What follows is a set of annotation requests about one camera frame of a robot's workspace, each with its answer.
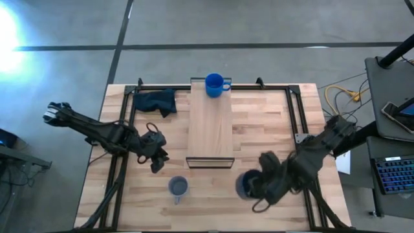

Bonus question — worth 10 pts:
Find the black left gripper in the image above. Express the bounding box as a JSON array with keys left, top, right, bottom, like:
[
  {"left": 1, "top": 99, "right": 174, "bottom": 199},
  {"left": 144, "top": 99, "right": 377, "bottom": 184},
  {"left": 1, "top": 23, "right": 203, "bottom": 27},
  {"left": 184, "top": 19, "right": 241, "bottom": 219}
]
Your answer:
[{"left": 137, "top": 122, "right": 170, "bottom": 174}]

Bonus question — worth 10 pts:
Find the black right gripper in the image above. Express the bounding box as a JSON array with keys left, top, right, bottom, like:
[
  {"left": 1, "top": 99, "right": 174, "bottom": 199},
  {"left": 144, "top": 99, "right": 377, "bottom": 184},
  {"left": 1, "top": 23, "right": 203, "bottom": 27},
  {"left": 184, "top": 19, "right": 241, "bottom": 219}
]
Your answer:
[{"left": 250, "top": 151, "right": 294, "bottom": 206}]

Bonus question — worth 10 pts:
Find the navy ceramic mug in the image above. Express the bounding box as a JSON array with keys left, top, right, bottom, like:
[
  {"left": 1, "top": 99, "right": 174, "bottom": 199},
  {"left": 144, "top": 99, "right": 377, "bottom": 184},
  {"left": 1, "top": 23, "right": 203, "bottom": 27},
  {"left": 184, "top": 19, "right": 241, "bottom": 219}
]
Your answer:
[{"left": 235, "top": 169, "right": 265, "bottom": 201}]

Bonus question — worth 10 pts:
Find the light blue plastic mug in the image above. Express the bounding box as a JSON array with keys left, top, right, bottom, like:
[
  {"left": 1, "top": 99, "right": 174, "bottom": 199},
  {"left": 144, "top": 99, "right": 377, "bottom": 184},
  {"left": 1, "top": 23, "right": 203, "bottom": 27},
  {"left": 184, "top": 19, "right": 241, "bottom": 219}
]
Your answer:
[{"left": 168, "top": 175, "right": 190, "bottom": 205}]

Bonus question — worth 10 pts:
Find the bright blue plastic mug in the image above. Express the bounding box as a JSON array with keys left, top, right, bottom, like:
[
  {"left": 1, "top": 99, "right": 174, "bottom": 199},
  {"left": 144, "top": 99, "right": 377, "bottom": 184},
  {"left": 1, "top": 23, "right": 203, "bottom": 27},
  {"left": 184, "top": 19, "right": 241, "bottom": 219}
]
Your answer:
[{"left": 204, "top": 72, "right": 232, "bottom": 99}]

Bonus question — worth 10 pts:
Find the dark blue cloth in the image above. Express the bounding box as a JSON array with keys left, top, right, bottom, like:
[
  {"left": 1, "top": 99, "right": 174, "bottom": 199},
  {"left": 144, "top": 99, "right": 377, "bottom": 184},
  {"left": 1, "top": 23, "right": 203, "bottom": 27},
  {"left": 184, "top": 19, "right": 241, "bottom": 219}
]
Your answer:
[{"left": 132, "top": 88, "right": 178, "bottom": 118}]

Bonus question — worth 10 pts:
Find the white paper sheet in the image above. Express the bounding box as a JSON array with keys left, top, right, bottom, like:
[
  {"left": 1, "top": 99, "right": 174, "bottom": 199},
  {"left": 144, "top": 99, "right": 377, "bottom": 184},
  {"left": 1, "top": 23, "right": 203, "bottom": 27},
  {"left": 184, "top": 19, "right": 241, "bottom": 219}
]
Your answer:
[{"left": 335, "top": 150, "right": 352, "bottom": 175}]

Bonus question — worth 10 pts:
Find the grey keyboard desk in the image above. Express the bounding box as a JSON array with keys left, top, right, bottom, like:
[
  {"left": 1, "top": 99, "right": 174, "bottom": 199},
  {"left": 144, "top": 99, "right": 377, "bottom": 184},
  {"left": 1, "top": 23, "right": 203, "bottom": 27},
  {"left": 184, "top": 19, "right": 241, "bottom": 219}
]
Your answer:
[{"left": 366, "top": 135, "right": 414, "bottom": 221}]

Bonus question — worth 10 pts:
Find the backlit blue keyboard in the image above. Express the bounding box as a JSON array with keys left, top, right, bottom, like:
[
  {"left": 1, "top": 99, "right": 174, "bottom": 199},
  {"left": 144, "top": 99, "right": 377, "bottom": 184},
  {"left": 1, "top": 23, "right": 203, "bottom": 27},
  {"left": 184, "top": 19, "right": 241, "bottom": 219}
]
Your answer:
[{"left": 373, "top": 156, "right": 414, "bottom": 195}]

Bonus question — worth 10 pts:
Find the dark side desk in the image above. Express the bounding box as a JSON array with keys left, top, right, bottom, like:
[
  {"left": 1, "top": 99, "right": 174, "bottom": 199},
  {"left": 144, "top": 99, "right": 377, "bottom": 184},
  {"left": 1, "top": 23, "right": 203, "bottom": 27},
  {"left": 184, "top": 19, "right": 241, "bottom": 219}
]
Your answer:
[{"left": 0, "top": 128, "right": 52, "bottom": 171}]

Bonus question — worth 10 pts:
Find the smartphone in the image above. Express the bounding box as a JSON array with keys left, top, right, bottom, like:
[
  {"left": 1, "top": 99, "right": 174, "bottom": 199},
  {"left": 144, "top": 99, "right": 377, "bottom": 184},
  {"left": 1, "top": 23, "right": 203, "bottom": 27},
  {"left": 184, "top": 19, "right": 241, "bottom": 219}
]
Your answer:
[{"left": 380, "top": 101, "right": 414, "bottom": 135}]

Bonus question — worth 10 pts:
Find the grey desk top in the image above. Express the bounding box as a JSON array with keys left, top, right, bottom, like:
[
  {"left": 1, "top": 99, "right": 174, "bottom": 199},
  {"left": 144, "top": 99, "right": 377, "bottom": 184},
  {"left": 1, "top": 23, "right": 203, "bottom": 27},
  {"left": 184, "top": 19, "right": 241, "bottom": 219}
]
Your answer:
[{"left": 364, "top": 56, "right": 414, "bottom": 143}]

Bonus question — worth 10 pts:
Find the tablet with blue screen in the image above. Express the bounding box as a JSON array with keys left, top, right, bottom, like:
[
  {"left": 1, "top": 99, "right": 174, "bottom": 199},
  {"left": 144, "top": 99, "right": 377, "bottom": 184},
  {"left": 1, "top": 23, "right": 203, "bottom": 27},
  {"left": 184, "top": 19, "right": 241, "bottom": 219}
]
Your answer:
[{"left": 398, "top": 96, "right": 414, "bottom": 118}]

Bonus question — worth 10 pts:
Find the black pole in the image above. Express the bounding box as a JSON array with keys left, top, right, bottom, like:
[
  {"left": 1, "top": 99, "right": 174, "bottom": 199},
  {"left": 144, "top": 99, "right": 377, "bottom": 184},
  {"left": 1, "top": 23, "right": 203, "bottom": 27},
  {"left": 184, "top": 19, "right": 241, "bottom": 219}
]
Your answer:
[{"left": 377, "top": 33, "right": 414, "bottom": 69}]

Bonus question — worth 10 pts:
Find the wooden shelf with metal frame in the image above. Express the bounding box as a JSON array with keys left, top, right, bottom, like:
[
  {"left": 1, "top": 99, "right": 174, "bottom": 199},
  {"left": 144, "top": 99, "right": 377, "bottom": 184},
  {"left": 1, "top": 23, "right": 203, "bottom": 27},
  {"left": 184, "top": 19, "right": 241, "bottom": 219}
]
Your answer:
[{"left": 185, "top": 78, "right": 235, "bottom": 170}]

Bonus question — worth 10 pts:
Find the silver metal bracket plate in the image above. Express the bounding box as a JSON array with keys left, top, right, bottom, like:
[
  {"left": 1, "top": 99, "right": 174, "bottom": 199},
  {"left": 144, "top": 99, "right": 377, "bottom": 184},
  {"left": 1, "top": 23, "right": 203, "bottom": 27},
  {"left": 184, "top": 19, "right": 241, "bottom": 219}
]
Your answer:
[{"left": 294, "top": 132, "right": 312, "bottom": 144}]

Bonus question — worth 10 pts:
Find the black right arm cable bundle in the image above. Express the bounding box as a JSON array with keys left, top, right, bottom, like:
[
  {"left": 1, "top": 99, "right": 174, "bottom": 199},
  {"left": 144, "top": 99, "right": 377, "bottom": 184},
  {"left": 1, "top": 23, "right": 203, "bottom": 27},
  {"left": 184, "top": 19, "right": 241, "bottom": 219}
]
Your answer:
[{"left": 307, "top": 181, "right": 352, "bottom": 231}]

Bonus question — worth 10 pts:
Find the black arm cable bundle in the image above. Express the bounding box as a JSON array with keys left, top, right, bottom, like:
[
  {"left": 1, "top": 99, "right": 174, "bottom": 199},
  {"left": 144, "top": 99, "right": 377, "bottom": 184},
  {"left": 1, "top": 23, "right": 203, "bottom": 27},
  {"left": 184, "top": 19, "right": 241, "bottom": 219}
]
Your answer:
[
  {"left": 79, "top": 155, "right": 127, "bottom": 229},
  {"left": 307, "top": 181, "right": 352, "bottom": 231}
]

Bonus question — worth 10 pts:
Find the black left arm cable bundle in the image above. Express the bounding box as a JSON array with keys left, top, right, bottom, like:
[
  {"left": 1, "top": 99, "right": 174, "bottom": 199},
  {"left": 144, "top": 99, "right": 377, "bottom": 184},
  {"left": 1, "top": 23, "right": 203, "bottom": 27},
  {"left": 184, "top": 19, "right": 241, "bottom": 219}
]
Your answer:
[{"left": 79, "top": 155, "right": 127, "bottom": 229}]

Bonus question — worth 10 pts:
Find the black aluminium table frame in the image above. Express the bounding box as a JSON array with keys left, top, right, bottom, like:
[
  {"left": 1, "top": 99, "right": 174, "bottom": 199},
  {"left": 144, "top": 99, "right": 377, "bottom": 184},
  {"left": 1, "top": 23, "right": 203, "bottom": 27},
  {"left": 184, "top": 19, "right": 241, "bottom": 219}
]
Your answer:
[{"left": 74, "top": 82, "right": 356, "bottom": 232}]

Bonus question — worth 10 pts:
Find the yellow cable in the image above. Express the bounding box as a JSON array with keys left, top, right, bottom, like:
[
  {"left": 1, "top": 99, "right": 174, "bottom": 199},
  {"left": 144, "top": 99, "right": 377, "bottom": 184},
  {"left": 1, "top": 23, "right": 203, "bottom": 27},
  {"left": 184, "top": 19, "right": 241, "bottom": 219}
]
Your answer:
[{"left": 324, "top": 84, "right": 370, "bottom": 117}]

